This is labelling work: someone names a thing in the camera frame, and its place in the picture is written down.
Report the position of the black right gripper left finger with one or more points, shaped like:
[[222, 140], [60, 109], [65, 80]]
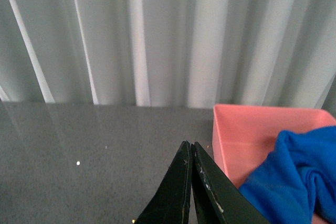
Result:
[[171, 202]]

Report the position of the white pleated curtain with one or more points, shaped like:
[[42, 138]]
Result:
[[191, 53]]

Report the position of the blue microfiber cloth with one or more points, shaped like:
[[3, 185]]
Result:
[[296, 179]]

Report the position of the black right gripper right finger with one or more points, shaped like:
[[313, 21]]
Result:
[[216, 198]]

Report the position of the pink plastic box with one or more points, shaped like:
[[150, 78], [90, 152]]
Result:
[[243, 136]]

